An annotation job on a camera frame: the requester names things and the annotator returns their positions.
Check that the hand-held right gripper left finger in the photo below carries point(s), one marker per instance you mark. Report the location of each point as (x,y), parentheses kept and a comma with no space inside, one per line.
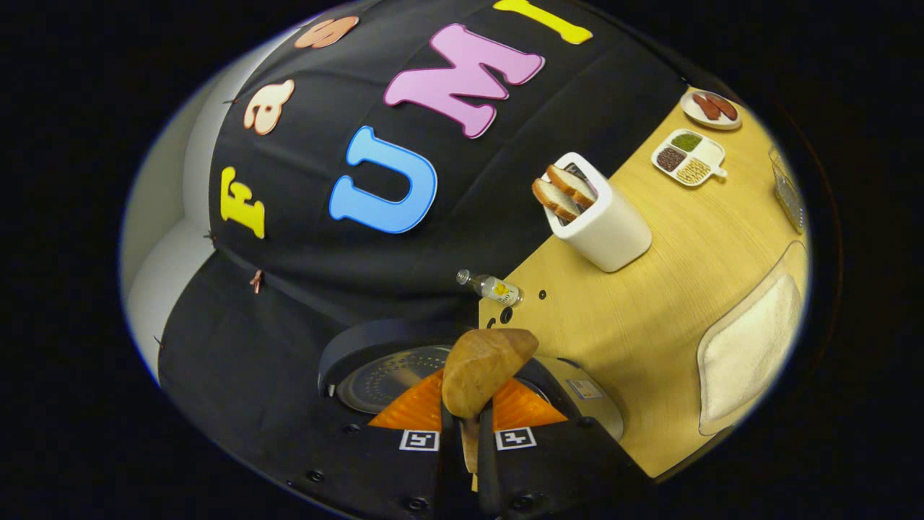
(449,469)

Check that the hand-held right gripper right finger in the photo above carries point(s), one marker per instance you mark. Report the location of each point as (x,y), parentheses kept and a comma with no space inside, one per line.
(487,469)

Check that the wooden spoon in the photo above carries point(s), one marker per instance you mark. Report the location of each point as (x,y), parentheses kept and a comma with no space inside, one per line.
(484,368)

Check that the dark grey rice cooker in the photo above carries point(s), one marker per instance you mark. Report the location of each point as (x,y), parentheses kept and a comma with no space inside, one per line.
(606,419)

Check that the clear plastic rice container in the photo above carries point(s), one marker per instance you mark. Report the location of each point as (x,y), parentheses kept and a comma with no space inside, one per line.
(722,426)

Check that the white rice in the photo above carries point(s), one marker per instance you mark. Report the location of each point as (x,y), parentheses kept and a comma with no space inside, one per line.
(751,347)

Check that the small clear bottle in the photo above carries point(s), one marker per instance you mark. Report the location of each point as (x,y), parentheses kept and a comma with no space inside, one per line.
(494,289)

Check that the wooden clothespin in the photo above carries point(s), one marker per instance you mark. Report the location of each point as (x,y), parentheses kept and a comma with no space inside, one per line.
(256,282)

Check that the white toaster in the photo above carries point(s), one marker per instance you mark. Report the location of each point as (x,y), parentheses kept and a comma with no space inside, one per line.
(613,231)

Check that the toasted bread slice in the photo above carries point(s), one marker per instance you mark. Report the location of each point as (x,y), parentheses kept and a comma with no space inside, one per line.
(574,184)
(554,200)

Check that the white divided bean dish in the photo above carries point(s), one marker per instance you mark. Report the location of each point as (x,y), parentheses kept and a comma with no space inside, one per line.
(711,153)

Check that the white round plate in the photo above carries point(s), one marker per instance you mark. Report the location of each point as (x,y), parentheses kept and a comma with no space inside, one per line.
(725,124)

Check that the red meat piece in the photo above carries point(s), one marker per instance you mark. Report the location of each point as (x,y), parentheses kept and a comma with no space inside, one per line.
(706,107)
(723,106)

